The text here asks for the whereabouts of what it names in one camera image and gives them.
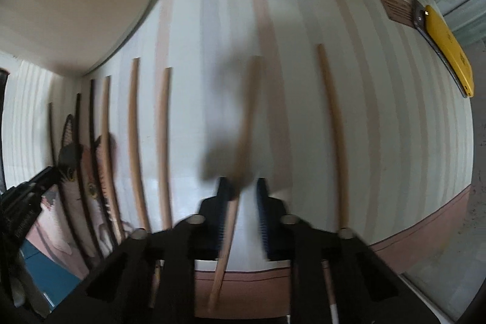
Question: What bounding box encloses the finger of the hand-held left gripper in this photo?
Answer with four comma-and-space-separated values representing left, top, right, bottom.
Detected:
27, 165, 64, 193

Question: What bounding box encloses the black chopstick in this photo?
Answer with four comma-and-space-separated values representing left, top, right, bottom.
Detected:
88, 80, 116, 260
75, 94, 103, 261
48, 103, 92, 271

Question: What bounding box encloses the brown card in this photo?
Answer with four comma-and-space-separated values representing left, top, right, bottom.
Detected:
374, 0, 416, 29

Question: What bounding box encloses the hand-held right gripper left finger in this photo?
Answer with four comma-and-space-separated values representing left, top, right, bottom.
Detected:
46, 178, 238, 324

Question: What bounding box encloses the wooden chopstick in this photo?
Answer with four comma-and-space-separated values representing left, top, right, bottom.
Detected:
208, 56, 264, 311
129, 58, 150, 231
317, 44, 350, 324
102, 77, 126, 241
150, 68, 173, 309

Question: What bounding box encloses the cat print mat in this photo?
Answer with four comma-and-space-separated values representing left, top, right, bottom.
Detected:
21, 113, 128, 305

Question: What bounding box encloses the beige chopstick holder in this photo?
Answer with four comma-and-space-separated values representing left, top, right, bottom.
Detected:
0, 0, 157, 76

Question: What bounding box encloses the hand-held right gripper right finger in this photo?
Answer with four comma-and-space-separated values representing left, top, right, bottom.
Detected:
256, 178, 452, 324

